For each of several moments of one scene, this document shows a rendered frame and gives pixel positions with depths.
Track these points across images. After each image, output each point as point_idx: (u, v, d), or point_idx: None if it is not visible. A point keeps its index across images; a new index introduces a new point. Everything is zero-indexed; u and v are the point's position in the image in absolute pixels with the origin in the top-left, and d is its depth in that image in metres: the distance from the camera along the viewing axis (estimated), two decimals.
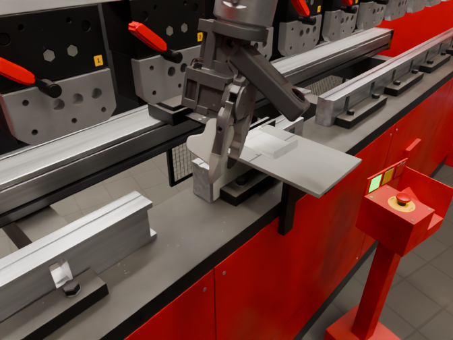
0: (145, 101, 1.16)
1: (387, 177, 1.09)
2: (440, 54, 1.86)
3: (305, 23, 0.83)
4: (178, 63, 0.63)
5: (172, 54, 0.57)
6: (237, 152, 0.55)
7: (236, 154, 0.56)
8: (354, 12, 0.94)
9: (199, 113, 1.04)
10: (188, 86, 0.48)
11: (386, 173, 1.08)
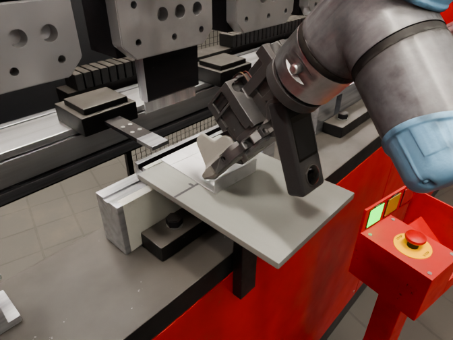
0: None
1: (391, 205, 0.79)
2: None
3: None
4: (3, 28, 0.33)
5: None
6: (247, 158, 0.54)
7: (245, 159, 0.54)
8: None
9: (128, 118, 0.74)
10: (220, 96, 0.44)
11: (391, 200, 0.78)
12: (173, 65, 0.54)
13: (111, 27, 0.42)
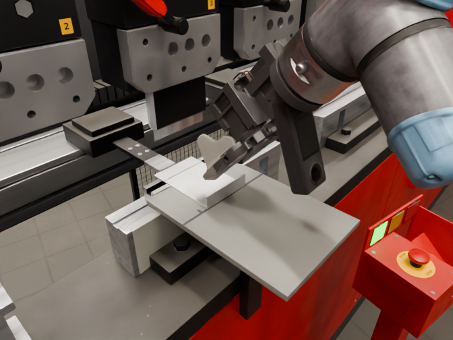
0: (72, 118, 0.87)
1: (395, 222, 0.80)
2: None
3: (272, 9, 0.54)
4: (21, 75, 0.34)
5: None
6: (246, 158, 0.54)
7: (245, 158, 0.55)
8: None
9: (135, 138, 0.75)
10: (222, 96, 0.44)
11: (394, 218, 0.79)
12: (182, 94, 0.54)
13: (123, 64, 0.43)
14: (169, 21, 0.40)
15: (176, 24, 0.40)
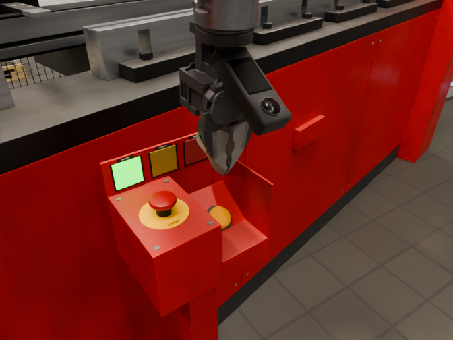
0: None
1: (162, 161, 0.59)
2: (362, 3, 1.36)
3: None
4: None
5: None
6: (230, 158, 0.53)
7: (230, 160, 0.53)
8: None
9: None
10: (183, 86, 0.50)
11: (156, 154, 0.57)
12: None
13: None
14: None
15: None
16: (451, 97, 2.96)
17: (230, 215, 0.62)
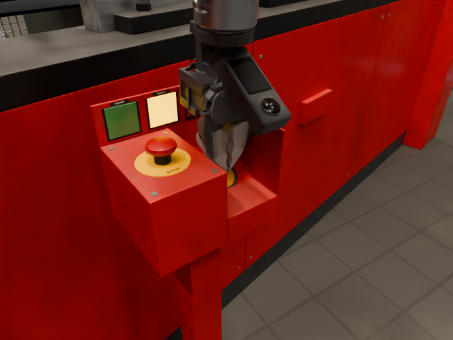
0: None
1: (160, 110, 0.53)
2: None
3: None
4: None
5: None
6: (230, 158, 0.53)
7: (230, 160, 0.53)
8: None
9: None
10: (183, 86, 0.50)
11: (154, 100, 0.52)
12: None
13: None
14: None
15: None
16: None
17: (236, 173, 0.57)
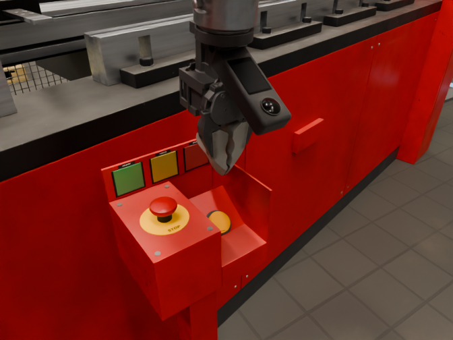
0: None
1: (162, 166, 0.60)
2: (361, 6, 1.36)
3: None
4: None
5: None
6: (230, 158, 0.53)
7: (230, 160, 0.53)
8: None
9: None
10: (183, 86, 0.50)
11: (156, 160, 0.58)
12: None
13: None
14: None
15: None
16: (450, 98, 2.97)
17: (230, 220, 0.63)
